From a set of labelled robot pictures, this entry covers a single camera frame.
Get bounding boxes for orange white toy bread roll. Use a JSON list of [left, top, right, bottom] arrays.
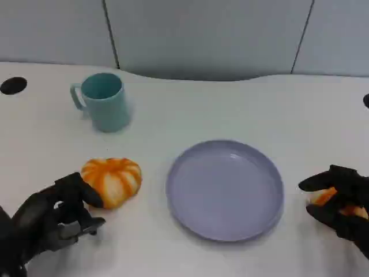
[[81, 157, 142, 210], [307, 186, 369, 220]]

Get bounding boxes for lilac plate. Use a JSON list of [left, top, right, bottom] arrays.
[[165, 140, 285, 242]]

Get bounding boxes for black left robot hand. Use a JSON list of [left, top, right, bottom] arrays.
[[10, 172, 107, 264]]

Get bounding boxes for pale green mug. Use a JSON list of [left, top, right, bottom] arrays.
[[70, 73, 131, 133]]

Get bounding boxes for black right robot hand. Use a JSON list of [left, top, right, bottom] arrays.
[[298, 164, 369, 260]]

